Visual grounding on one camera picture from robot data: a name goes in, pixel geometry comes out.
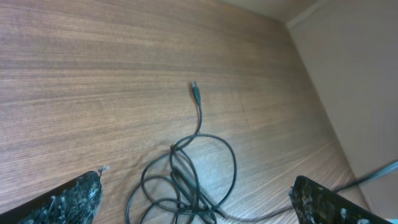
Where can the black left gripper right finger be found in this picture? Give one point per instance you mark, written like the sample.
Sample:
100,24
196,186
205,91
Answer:
316,204

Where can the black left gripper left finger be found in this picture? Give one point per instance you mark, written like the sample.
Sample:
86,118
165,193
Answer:
76,201

